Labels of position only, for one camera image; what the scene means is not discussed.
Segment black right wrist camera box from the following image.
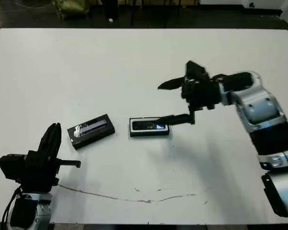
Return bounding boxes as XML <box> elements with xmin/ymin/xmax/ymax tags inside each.
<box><xmin>185</xmin><ymin>60</ymin><xmax>211</xmax><ymax>81</ymax></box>

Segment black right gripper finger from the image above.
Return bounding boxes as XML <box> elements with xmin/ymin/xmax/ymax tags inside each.
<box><xmin>157</xmin><ymin>76</ymin><xmax>187</xmax><ymax>91</ymax></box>
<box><xmin>156</xmin><ymin>114</ymin><xmax>190</xmax><ymax>126</ymax></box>

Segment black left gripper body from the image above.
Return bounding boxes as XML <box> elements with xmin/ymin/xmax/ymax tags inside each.
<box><xmin>20</xmin><ymin>150</ymin><xmax>82</xmax><ymax>192</ymax></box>

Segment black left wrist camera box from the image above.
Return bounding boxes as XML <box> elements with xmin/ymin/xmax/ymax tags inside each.
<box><xmin>0</xmin><ymin>154</ymin><xmax>27</xmax><ymax>184</ymax></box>

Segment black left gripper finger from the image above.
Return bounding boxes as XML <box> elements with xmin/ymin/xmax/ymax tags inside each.
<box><xmin>37</xmin><ymin>123</ymin><xmax>56</xmax><ymax>161</ymax></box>
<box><xmin>49</xmin><ymin>123</ymin><xmax>62</xmax><ymax>161</ymax></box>

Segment light floor cable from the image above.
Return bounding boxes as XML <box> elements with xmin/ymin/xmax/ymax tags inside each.
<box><xmin>0</xmin><ymin>0</ymin><xmax>53</xmax><ymax>16</ymax></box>

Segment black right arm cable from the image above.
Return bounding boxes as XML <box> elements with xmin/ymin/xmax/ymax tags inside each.
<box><xmin>210</xmin><ymin>73</ymin><xmax>228</xmax><ymax>83</ymax></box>

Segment yellow green sack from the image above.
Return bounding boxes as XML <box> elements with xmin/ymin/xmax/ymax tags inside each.
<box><xmin>51</xmin><ymin>0</ymin><xmax>90</xmax><ymax>23</ymax></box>

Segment black printed box lid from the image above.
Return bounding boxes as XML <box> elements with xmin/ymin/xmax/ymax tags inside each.
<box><xmin>67</xmin><ymin>114</ymin><xmax>116</xmax><ymax>150</ymax></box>

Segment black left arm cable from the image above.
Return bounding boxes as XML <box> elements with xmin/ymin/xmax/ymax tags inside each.
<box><xmin>2</xmin><ymin>186</ymin><xmax>22</xmax><ymax>223</ymax></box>

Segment black chair legs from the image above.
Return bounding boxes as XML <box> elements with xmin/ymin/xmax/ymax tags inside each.
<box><xmin>129</xmin><ymin>0</ymin><xmax>181</xmax><ymax>28</ymax></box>

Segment slim black camera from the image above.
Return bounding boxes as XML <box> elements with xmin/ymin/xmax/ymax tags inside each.
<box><xmin>132</xmin><ymin>121</ymin><xmax>166</xmax><ymax>131</ymax></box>

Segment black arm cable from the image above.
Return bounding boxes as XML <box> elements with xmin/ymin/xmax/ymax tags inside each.
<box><xmin>210</xmin><ymin>73</ymin><xmax>228</xmax><ymax>83</ymax></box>
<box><xmin>2</xmin><ymin>186</ymin><xmax>22</xmax><ymax>223</ymax></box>

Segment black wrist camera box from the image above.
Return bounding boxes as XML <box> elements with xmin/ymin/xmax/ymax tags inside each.
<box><xmin>0</xmin><ymin>154</ymin><xmax>27</xmax><ymax>184</ymax></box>
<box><xmin>185</xmin><ymin>60</ymin><xmax>211</xmax><ymax>81</ymax></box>

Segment black box base white inset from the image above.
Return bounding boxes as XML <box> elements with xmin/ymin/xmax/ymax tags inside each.
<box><xmin>129</xmin><ymin>116</ymin><xmax>170</xmax><ymax>138</ymax></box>

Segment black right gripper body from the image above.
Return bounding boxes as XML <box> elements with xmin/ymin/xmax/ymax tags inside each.
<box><xmin>181</xmin><ymin>80</ymin><xmax>221</xmax><ymax>125</ymax></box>

